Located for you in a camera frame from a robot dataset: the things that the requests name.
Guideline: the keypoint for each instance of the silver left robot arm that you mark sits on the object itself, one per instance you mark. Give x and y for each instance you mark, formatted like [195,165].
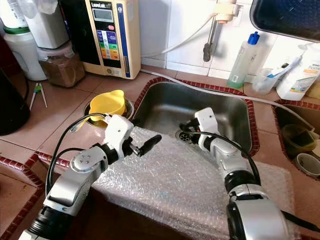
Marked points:
[80,180]

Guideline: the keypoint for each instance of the white jar green lid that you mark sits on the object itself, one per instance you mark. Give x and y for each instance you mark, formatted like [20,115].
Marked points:
[25,57]

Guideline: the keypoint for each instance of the clear bottle blue cap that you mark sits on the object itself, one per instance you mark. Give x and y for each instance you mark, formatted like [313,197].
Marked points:
[242,65]

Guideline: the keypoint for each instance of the steel faucet pipe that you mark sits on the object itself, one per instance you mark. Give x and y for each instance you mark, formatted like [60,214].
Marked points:
[211,35]

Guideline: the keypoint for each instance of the white detergent bottle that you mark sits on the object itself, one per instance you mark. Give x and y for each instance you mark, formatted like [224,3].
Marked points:
[300,75]

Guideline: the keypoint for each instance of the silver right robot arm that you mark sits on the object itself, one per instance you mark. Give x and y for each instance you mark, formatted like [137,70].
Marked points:
[235,160]

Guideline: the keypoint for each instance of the olive plastic bowl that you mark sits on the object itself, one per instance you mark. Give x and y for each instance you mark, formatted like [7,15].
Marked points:
[300,137]

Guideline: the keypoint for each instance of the black kettle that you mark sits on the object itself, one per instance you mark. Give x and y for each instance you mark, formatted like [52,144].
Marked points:
[12,107]

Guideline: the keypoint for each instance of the blue white toothbrush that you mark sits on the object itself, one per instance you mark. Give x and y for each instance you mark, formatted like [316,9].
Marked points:
[280,71]

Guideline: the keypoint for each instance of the white plastic container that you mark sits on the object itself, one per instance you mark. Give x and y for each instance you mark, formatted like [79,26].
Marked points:
[47,27]

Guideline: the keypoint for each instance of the green white small tongs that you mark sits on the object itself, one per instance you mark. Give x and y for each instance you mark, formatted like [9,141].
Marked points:
[38,88]

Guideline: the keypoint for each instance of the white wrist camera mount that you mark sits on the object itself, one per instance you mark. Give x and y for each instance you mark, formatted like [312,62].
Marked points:
[206,120]
[120,130]

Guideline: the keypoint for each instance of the shallow steel bowl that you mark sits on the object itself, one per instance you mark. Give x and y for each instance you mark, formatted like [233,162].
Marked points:
[129,107]

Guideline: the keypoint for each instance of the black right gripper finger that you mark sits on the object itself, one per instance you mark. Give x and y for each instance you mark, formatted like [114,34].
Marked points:
[185,127]

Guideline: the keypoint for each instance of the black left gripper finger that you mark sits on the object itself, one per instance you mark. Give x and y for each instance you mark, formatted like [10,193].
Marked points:
[152,143]

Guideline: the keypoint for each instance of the white ceramic cup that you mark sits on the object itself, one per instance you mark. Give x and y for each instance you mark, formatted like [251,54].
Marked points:
[309,164]

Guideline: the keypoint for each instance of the clear plastic cup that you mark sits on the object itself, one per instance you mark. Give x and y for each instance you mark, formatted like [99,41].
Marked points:
[262,82]

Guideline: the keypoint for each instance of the dark blue tray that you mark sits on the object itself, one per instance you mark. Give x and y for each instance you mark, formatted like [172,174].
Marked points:
[285,17]

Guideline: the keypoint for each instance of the clear bubble wrap sheet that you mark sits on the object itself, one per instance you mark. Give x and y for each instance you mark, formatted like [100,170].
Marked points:
[170,190]

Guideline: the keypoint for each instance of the white labelled bottle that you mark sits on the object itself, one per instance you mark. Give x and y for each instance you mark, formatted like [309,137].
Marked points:
[12,12]

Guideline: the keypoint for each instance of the beige water ionizer appliance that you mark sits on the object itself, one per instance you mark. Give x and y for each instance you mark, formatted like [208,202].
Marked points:
[105,50]

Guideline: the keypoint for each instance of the beige faucet diverter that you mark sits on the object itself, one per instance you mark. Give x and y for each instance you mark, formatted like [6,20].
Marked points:
[226,11]

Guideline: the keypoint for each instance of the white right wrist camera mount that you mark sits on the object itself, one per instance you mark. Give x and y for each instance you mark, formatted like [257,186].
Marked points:
[206,120]

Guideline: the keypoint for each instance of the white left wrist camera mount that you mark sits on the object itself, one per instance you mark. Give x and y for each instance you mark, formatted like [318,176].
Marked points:
[120,130]

